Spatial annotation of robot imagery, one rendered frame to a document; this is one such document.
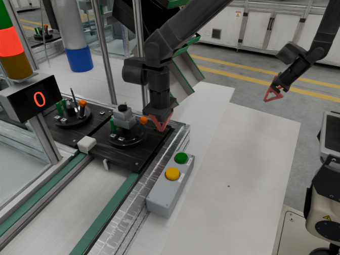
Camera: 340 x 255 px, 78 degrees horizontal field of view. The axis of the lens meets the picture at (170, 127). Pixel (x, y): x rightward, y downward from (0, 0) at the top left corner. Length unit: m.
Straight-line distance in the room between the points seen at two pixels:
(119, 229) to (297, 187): 1.72
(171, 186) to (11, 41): 0.50
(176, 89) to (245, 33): 3.83
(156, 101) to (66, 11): 1.07
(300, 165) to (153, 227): 1.81
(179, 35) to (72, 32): 1.12
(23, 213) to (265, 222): 0.67
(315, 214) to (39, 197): 0.89
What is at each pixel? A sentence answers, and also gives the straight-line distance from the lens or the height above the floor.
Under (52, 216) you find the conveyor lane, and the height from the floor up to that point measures 0.92.
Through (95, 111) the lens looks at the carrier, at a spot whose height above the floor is 0.97.
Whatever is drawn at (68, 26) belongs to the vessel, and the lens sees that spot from 1.55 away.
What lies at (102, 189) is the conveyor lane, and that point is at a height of 0.92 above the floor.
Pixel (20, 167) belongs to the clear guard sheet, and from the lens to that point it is 0.70.
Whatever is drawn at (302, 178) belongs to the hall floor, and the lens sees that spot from 2.18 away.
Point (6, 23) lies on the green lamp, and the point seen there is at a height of 1.37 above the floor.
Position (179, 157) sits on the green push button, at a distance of 0.68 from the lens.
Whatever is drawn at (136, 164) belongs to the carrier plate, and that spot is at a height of 0.97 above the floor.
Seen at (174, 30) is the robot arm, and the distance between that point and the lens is 0.50.
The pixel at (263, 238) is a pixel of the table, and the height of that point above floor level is 0.86.
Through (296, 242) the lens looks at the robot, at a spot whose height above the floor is 0.28.
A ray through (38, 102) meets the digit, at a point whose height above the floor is 1.20.
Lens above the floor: 1.46
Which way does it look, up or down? 38 degrees down
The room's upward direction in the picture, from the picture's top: straight up
